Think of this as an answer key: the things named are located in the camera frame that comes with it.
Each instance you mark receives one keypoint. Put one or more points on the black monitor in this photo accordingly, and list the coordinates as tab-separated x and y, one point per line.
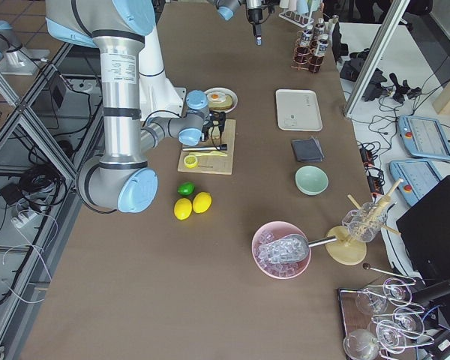
425	231

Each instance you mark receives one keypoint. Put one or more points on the grey folded cloth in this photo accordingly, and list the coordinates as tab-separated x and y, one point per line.
307	150

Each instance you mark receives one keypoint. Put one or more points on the dark drink bottle white cap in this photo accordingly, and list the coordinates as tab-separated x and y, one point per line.
305	39

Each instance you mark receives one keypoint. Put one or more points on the metal ice scoop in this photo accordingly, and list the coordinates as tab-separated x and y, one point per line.
290	249

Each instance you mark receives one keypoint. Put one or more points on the yellow plastic knife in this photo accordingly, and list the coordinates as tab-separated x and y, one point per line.
209	153

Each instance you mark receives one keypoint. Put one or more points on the white round plate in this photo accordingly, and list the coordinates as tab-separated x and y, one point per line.
228	91

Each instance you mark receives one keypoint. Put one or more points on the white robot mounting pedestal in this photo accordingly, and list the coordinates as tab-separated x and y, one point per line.
157	95

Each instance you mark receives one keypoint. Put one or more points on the white wire cup rack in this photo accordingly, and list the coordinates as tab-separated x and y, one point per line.
299	12

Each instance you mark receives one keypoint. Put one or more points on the wooden mug tree stand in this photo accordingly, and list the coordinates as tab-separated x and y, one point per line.
348	251

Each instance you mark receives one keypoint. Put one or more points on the green bowl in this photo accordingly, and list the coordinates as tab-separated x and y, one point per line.
311	180

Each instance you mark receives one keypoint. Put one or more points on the green lime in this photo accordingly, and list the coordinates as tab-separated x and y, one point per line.
186	188

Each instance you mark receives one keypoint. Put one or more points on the copper wire bottle rack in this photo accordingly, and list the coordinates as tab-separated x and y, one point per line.
301	57

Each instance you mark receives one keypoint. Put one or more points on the blue teach pendant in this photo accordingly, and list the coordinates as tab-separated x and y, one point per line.
419	177
424	137

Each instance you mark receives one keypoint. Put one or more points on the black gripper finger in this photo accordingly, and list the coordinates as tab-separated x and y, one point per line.
257	33

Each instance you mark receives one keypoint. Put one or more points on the bread slice with fried egg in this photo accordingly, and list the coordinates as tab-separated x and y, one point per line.
219	101

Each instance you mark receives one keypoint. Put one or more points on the cream rectangular tray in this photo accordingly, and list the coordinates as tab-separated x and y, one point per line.
298	110

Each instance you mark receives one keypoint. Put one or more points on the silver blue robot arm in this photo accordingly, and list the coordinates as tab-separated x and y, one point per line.
227	8
121	179

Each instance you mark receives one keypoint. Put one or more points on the half lemon slice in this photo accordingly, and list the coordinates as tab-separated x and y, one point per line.
190	161

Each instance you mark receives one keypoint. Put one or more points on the wine glass rack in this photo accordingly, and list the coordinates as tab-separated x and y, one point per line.
385	320

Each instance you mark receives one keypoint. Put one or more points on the steel cylinder tool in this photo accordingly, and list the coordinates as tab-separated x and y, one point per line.
206	148

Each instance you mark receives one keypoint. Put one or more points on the yellow lemon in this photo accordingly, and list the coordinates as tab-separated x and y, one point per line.
202	202
183	209

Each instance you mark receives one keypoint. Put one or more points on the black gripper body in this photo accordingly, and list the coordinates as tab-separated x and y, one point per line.
254	14
212	140

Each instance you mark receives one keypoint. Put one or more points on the bamboo cutting board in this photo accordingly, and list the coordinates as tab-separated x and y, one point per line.
212	157

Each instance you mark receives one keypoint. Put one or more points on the pink bowl with ice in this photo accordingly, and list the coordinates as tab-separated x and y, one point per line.
273	231

